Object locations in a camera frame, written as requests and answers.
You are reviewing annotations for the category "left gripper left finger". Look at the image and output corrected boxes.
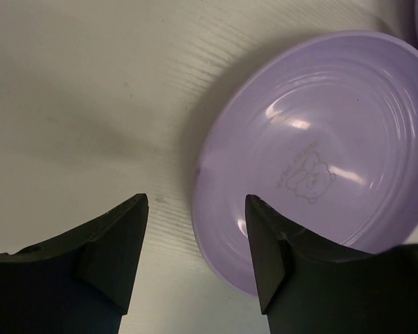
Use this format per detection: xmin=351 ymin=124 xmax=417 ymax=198
xmin=0 ymin=193 xmax=148 ymax=333

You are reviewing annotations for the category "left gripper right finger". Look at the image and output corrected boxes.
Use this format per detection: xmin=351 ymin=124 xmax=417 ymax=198
xmin=245 ymin=195 xmax=418 ymax=333

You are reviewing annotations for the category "purple plate front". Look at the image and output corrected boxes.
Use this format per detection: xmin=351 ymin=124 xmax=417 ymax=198
xmin=192 ymin=31 xmax=418 ymax=296

